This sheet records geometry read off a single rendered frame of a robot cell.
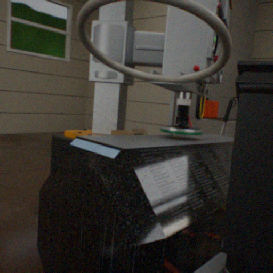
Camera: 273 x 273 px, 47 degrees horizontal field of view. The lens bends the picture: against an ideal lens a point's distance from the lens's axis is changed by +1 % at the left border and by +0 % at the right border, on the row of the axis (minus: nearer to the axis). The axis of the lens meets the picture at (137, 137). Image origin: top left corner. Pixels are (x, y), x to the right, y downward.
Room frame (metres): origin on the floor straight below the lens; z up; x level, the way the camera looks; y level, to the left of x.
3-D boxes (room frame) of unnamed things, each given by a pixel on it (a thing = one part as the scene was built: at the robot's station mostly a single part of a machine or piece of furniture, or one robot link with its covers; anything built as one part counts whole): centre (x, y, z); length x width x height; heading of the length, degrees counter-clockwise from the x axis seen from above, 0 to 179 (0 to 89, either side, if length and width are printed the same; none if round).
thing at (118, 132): (2.12, 0.07, 0.81); 0.20 x 0.10 x 0.05; 53
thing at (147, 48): (2.32, 0.02, 1.41); 0.74 x 0.34 x 0.25; 86
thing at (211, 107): (4.83, -1.08, 1.00); 0.50 x 0.22 x 0.33; 141
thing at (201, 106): (2.29, -0.44, 1.10); 0.23 x 0.03 x 0.32; 162
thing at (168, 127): (1.66, -0.23, 0.92); 0.21 x 0.21 x 0.01
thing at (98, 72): (2.33, 0.22, 1.36); 0.35 x 0.35 x 0.41
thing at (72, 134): (2.33, 0.22, 0.76); 0.49 x 0.49 x 0.05; 45
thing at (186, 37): (1.74, -0.25, 1.36); 0.36 x 0.22 x 0.45; 162
